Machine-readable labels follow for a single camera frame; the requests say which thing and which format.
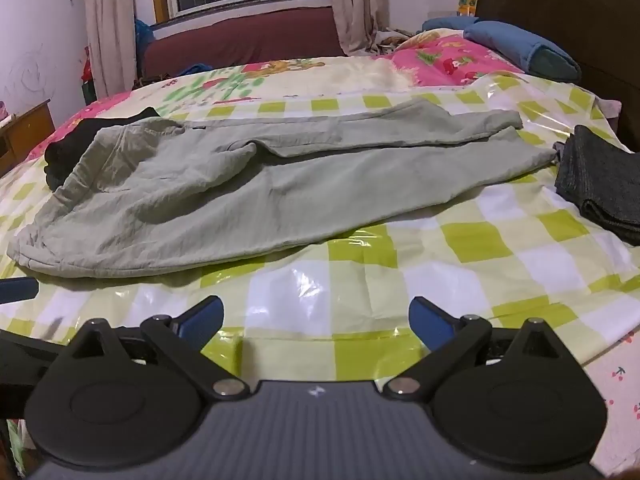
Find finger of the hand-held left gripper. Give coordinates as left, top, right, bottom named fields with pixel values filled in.
left=0, top=327, right=68, bottom=413
left=0, top=277, right=40, bottom=306

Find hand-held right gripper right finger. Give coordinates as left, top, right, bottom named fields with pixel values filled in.
left=387, top=296, right=571, bottom=402

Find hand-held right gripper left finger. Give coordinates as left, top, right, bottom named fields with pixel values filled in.
left=65, top=296, right=251, bottom=402

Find grey-green pants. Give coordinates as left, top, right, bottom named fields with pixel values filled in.
left=7, top=97, right=561, bottom=279

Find black folded pants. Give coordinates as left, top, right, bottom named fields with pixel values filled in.
left=44, top=106, right=162, bottom=192

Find dark grey folded pants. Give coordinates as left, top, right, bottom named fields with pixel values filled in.
left=552, top=124, right=640, bottom=247

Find green checkered plastic sheet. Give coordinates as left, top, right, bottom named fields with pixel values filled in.
left=0, top=72, right=640, bottom=396

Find wooden desk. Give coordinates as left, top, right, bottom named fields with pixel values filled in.
left=0, top=99, right=56, bottom=179

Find cherry print bed sheet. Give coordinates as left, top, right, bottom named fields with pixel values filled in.
left=582, top=329, right=640, bottom=467

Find pink floral printed blanket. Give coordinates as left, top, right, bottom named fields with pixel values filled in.
left=30, top=27, right=531, bottom=161

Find beige curtain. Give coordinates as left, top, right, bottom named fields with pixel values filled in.
left=80, top=0, right=139, bottom=97
left=322, top=0, right=392, bottom=57

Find maroon sofa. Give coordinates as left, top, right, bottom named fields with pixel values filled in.
left=140, top=7, right=347, bottom=81

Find white crumpled cloth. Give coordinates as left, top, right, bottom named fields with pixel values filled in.
left=369, top=27, right=417, bottom=55

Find blue pillow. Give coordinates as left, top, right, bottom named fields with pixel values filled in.
left=462, top=20, right=583, bottom=83

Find blue cloth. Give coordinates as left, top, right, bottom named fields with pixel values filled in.
left=422, top=16, right=482, bottom=34

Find dark brown headboard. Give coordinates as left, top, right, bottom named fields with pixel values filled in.
left=475, top=0, right=640, bottom=153

